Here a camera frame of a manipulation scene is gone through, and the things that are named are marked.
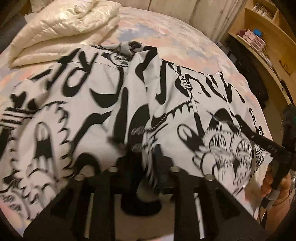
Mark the wooden shelf desk unit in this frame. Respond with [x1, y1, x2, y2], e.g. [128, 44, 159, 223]
[228, 1, 295, 103]

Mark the white black graffiti print jacket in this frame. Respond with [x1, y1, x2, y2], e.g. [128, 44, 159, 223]
[0, 41, 271, 220]

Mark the pastel patterned bed cover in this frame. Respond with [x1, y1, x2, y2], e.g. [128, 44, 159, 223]
[0, 6, 273, 237]

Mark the beige patterned curtain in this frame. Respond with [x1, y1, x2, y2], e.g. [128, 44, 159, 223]
[117, 0, 247, 43]

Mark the cream shiny puffer jacket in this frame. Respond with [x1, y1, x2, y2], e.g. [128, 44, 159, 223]
[8, 1, 120, 68]

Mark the person right hand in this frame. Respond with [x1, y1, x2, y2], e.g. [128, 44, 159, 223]
[259, 168, 292, 223]

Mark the small blue box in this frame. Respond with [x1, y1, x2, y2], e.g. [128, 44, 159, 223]
[253, 28, 263, 38]

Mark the dark grey bolster pillow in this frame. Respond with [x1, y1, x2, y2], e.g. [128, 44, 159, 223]
[0, 14, 27, 53]

